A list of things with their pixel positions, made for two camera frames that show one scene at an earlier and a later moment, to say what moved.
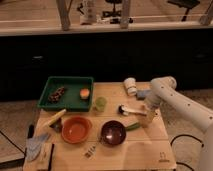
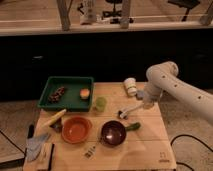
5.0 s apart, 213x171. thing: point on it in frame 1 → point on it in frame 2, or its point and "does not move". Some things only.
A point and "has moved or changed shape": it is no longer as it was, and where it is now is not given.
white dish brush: x=123 y=110 has moved or changed shape
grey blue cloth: x=33 y=146 does not move
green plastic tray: x=70 y=93 does not move
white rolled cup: x=130 y=86 does not move
